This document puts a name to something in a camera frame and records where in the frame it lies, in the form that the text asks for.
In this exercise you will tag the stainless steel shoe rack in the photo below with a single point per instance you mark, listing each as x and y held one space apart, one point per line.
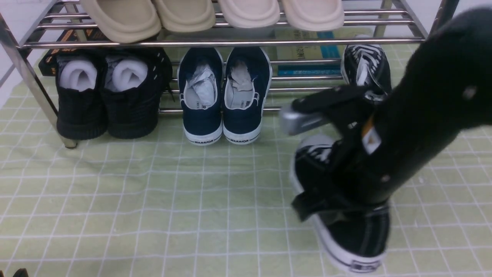
393 26

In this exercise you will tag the navy slip-on shoe left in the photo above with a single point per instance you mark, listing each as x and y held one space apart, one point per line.
199 76

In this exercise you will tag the black knit shoe left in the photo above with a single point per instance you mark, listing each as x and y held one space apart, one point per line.
79 79

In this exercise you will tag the black knit shoe right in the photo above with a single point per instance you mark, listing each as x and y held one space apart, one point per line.
132 87

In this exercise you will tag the black canvas sneaker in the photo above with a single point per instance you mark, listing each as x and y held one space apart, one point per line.
367 65
357 246

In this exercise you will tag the black orange shoe box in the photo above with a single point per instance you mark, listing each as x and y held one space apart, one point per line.
47 65

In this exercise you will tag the navy slip-on shoe right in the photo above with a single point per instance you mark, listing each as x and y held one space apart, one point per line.
248 79

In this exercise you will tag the green checked tablecloth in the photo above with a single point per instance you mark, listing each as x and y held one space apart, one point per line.
161 207

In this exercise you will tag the cream slipper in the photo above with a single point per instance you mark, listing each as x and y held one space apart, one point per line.
314 15
250 13

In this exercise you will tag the beige slipper far left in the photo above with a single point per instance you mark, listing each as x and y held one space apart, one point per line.
124 21

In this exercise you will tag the green blue shoe box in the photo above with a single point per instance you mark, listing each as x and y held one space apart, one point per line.
313 60

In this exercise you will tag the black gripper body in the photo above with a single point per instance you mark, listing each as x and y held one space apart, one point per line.
348 111

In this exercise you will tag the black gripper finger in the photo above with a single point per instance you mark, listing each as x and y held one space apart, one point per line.
308 204
373 213

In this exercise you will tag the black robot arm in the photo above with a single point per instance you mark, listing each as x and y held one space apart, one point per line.
446 88

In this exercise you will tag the black knit shoe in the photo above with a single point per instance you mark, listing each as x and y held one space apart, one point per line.
79 79
132 87

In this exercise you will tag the beige slipper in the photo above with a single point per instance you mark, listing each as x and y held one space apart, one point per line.
124 21
186 16

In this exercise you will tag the cream slipper far right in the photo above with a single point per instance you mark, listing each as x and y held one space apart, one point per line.
314 15

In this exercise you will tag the black object bottom corner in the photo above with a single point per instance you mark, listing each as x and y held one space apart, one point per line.
22 272

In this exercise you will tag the navy slip-on shoe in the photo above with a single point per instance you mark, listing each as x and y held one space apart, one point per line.
199 76
248 79

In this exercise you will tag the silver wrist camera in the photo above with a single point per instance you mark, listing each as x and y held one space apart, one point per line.
294 123

